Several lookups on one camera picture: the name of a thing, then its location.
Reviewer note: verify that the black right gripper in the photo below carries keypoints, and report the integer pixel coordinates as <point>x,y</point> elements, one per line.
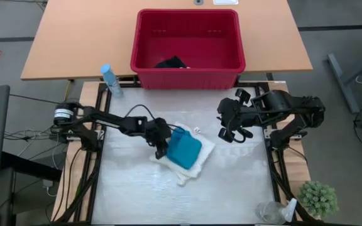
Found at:
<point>234,114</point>

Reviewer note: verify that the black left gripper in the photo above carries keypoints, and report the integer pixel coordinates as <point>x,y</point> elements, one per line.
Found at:
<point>159,133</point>

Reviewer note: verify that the blue towel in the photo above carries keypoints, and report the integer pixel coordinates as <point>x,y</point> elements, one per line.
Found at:
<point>184,149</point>

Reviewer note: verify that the white lace cloth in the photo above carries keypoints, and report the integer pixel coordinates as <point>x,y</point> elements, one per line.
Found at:
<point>206,148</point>

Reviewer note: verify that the dark navy garment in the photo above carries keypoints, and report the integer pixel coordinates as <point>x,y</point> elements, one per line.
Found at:
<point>171,62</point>

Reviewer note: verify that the red plastic laundry basket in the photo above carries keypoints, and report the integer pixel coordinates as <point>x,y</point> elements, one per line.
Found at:
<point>193,40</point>

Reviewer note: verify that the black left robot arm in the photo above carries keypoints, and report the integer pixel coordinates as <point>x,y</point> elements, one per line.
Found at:
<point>105,119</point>

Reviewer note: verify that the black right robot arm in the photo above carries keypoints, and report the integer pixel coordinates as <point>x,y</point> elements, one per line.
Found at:
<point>294,105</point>

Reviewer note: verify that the white power strip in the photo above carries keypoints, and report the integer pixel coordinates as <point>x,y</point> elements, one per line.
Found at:
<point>298,135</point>

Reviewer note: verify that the light blue air freshener bottle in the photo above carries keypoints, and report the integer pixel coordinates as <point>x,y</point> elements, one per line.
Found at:
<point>112,80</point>

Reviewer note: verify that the clear spray bottle white trigger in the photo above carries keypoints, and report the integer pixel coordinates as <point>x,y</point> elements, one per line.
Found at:
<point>270,213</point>

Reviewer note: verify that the grey metal desk leg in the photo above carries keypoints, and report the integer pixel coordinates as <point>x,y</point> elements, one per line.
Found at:
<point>341,80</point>

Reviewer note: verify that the white sheet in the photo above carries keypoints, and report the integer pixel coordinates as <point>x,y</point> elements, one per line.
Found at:
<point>226,2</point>

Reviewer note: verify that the grey desk grommet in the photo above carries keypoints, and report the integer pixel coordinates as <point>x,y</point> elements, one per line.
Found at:
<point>199,2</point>

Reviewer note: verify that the small green artificial plant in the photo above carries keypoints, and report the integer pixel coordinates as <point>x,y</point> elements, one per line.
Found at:
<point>317,199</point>

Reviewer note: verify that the large wooden desk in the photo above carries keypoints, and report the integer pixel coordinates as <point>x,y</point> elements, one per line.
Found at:
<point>74,37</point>

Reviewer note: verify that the white power adapter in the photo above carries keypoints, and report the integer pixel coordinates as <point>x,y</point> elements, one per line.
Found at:
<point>47,183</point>

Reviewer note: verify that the black aluminium table frame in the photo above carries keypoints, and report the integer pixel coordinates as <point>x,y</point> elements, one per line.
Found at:
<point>274,185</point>

